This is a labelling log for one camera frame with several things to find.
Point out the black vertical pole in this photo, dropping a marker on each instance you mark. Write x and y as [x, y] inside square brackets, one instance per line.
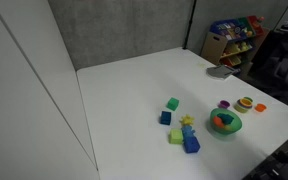
[190, 25]

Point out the small green bowl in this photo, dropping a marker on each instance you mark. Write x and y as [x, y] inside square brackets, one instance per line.
[248, 99]

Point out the orange toy piece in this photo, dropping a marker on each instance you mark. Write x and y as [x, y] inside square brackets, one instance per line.
[218, 121]

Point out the wooden toy bin shelf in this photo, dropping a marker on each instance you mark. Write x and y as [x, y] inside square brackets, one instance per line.
[232, 41]

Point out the large green bowl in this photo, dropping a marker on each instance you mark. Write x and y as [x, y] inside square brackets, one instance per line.
[232, 128]

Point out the small orange bowl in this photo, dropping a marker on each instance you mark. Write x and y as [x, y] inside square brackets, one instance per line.
[260, 107]

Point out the teal toy block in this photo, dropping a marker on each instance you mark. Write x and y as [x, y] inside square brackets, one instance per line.
[226, 118]

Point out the small purple bowl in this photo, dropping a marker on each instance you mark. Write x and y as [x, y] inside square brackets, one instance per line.
[223, 104]

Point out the black equipment frame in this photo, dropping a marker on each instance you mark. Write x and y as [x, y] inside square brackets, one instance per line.
[280, 161]

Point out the grey flat device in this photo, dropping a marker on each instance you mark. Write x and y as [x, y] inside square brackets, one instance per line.
[221, 71]

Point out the lime green foam cube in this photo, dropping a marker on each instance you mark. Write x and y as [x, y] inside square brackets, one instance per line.
[176, 136]

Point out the light blue star toy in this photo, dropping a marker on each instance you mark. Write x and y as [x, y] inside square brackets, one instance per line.
[188, 130]

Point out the dark blue foam cube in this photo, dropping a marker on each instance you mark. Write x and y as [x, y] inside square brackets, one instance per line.
[165, 118]

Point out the yellow star toy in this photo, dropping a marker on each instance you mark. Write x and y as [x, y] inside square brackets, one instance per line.
[186, 120]

